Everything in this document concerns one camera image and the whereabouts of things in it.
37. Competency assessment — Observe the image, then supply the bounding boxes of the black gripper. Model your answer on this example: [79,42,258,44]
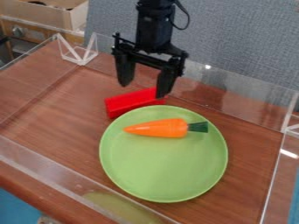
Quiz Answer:
[112,32,188,98]

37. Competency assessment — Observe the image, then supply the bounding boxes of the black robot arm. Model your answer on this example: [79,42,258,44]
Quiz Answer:
[112,0,191,98]

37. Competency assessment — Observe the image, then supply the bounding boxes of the orange toy carrot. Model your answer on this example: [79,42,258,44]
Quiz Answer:
[123,118,210,138]

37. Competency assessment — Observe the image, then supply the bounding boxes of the green plate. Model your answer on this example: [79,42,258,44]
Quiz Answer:
[99,105,228,203]

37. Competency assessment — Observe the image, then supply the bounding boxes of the red block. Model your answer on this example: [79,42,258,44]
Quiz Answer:
[104,87,166,118]

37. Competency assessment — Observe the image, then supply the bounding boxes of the cardboard box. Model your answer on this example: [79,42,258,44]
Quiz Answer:
[0,0,90,31]

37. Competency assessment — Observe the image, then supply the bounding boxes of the wooden shelf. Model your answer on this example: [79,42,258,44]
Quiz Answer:
[0,16,84,45]

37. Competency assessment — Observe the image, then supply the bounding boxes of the clear acrylic corner bracket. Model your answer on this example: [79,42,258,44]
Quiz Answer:
[58,33,99,66]

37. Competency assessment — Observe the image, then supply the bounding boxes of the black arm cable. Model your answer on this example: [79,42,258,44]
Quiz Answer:
[171,0,192,31]

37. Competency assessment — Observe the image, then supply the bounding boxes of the clear acrylic tray wall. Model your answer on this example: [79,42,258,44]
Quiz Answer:
[0,39,299,224]

